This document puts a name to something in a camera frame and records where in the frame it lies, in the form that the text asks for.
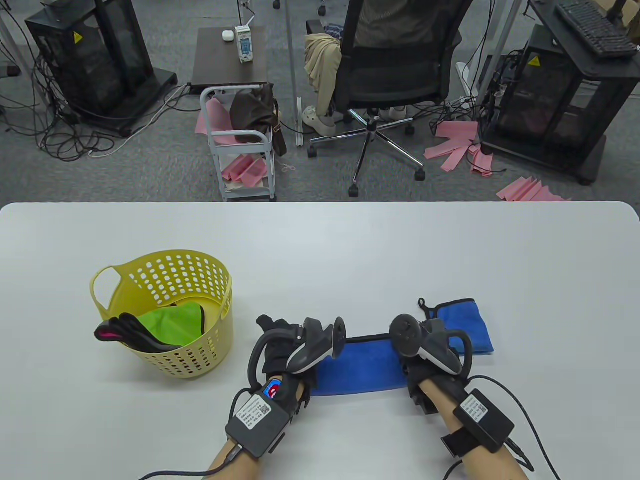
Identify person's left hand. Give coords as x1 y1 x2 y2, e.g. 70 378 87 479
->
256 315 321 417

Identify person's right hand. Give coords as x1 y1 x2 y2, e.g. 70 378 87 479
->
399 350 473 401

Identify grey VR controller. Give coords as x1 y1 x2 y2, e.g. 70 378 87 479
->
389 314 474 377
248 316 347 390

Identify grey-backed blue hand towel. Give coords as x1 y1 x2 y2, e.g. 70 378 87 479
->
418 298 495 357
310 336 411 397

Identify green hand towel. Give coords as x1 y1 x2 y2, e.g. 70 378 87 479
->
137 301 207 347

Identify pink hand towel black trim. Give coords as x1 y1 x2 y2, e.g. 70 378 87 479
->
94 313 187 354

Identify person's left forearm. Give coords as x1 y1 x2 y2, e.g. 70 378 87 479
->
205 380 310 480

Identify person's right forearm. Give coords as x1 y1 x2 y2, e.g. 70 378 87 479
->
419 379 531 480

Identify black wrist sensor box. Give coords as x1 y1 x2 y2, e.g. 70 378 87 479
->
441 388 516 458
225 391 292 458

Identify yellow perforated plastic basket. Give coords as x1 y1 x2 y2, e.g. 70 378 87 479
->
90 250 234 379

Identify white metal trolley cart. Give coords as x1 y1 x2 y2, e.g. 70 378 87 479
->
200 84 278 203

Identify pink paper sheet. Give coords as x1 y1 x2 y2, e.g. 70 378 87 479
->
423 139 476 174
221 153 269 184
434 120 481 146
496 176 572 203
469 144 496 179
195 97 251 147

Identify brown leather bag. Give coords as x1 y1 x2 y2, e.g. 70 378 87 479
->
228 82 289 157

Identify dark brown low table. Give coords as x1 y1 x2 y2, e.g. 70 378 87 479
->
190 27 270 92

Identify black mesh office chair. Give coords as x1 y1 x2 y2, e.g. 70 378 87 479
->
306 0 476 198

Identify white drink carton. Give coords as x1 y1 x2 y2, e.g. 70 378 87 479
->
234 25 255 64

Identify black mesh equipment cabinet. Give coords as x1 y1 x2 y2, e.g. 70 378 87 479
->
477 0 640 187
24 0 179 139

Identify white desk leg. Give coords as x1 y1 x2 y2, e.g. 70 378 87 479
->
456 0 525 108

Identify black computer keyboard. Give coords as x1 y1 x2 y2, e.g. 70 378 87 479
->
555 0 640 60

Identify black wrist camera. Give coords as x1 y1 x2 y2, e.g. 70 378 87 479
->
409 390 437 417

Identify black sensor cable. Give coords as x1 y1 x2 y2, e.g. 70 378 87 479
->
467 375 563 480
139 387 261 480

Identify grey metal post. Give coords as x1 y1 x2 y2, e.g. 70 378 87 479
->
284 0 305 148

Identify black floor cable tangle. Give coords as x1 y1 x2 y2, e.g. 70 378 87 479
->
427 47 506 138
0 47 193 163

